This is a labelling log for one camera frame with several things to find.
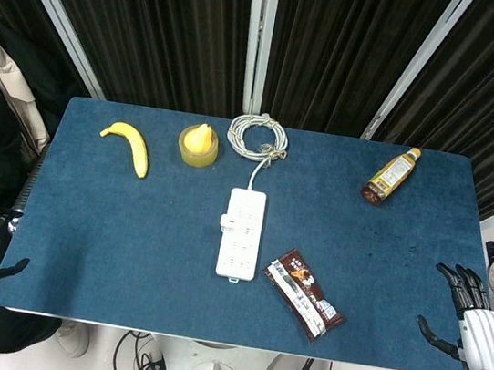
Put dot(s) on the brown snack packet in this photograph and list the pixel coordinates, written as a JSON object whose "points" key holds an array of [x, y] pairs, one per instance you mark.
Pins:
{"points": [[301, 291]]}

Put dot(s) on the plain white shoe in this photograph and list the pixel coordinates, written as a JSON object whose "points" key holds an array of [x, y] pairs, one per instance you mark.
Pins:
{"points": [[73, 340]]}

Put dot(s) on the white power strip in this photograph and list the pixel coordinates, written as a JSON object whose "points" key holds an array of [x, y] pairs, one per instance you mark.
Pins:
{"points": [[245, 249]]}

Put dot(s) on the yellow pear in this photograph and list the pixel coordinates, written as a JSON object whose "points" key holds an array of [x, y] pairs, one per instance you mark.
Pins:
{"points": [[198, 139]]}

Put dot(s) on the yellow labelled drink bottle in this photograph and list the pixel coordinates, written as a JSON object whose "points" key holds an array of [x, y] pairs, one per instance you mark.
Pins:
{"points": [[391, 175]]}

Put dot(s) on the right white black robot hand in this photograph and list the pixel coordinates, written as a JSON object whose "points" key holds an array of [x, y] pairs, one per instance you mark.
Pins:
{"points": [[485, 340]]}

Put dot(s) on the black ribbed strip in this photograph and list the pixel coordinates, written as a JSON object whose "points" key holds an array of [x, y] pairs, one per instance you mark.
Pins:
{"points": [[31, 177]]}

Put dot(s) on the white metal frame post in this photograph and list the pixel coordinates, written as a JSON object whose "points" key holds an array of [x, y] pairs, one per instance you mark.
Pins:
{"points": [[55, 11], [413, 66], [258, 39]]}

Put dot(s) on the yellow banana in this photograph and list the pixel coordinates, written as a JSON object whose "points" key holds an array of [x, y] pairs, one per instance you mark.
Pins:
{"points": [[138, 147]]}

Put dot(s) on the yellow tape roll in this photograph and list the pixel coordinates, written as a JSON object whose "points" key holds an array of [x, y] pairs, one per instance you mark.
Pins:
{"points": [[197, 159]]}

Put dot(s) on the dark pleated curtain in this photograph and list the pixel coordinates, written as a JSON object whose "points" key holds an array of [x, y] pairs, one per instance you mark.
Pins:
{"points": [[168, 22]]}

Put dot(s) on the blue felt table mat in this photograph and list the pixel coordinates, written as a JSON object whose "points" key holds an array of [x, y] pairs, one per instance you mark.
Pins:
{"points": [[128, 246]]}

